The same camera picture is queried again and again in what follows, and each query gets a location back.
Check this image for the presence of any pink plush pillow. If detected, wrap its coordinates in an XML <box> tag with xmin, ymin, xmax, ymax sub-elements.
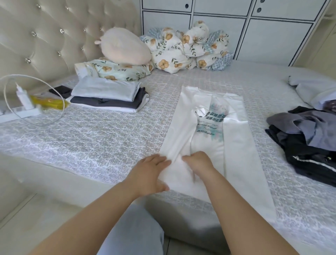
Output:
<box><xmin>94</xmin><ymin>27</ymin><xmax>153</xmax><ymax>66</ymax></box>

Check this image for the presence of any bed with grey patterned sheet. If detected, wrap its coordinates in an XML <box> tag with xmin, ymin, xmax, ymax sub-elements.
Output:
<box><xmin>0</xmin><ymin>59</ymin><xmax>336</xmax><ymax>255</ymax></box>

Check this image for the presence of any white printed t-shirt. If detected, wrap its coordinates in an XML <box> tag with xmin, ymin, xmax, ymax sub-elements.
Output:
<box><xmin>157</xmin><ymin>85</ymin><xmax>278</xmax><ymax>222</ymax></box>

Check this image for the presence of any white door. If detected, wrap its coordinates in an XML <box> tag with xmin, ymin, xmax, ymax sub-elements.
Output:
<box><xmin>293</xmin><ymin>8</ymin><xmax>336</xmax><ymax>81</ymax></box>

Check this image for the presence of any black phone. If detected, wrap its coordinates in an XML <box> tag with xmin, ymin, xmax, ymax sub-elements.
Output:
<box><xmin>48</xmin><ymin>84</ymin><xmax>73</xmax><ymax>100</ymax></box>

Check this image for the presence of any floral bunched quilt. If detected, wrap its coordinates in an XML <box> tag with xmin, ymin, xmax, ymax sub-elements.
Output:
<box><xmin>207</xmin><ymin>30</ymin><xmax>235</xmax><ymax>71</ymax></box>

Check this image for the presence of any person's right hand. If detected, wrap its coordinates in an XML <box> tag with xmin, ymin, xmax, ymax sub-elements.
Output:
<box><xmin>181</xmin><ymin>151</ymin><xmax>217</xmax><ymax>184</ymax></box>

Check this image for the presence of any person's right forearm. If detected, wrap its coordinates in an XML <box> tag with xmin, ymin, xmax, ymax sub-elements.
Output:
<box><xmin>199</xmin><ymin>171</ymin><xmax>300</xmax><ymax>255</ymax></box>

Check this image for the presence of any yellow packet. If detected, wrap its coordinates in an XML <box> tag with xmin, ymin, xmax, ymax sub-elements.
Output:
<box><xmin>29</xmin><ymin>94</ymin><xmax>67</xmax><ymax>110</ymax></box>

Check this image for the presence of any dark purple patterned garment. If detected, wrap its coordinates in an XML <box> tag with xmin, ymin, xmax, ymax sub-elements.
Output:
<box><xmin>323</xmin><ymin>99</ymin><xmax>336</xmax><ymax>114</ymax></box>

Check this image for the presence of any white packet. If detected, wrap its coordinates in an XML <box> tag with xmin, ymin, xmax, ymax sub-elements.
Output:
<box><xmin>74</xmin><ymin>61</ymin><xmax>100</xmax><ymax>80</ymax></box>

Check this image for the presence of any white wardrobe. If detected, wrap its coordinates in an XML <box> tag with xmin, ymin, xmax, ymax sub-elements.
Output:
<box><xmin>139</xmin><ymin>0</ymin><xmax>335</xmax><ymax>68</ymax></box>

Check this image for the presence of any beige tufted headboard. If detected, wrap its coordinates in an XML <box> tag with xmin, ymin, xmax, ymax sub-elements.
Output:
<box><xmin>0</xmin><ymin>0</ymin><xmax>143</xmax><ymax>98</ymax></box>

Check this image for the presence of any person's left hand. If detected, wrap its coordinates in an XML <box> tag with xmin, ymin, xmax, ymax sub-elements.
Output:
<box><xmin>123</xmin><ymin>153</ymin><xmax>173</xmax><ymax>199</ymax></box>

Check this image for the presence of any person's left forearm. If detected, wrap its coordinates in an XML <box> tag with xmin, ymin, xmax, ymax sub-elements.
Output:
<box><xmin>29</xmin><ymin>183</ymin><xmax>142</xmax><ymax>255</ymax></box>

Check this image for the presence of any white power strip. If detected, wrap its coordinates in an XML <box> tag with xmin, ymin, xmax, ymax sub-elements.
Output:
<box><xmin>0</xmin><ymin>104</ymin><xmax>44</xmax><ymax>125</ymax></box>

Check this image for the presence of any floral pillow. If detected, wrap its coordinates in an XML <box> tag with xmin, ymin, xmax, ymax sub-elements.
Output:
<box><xmin>86</xmin><ymin>57</ymin><xmax>156</xmax><ymax>83</ymax></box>

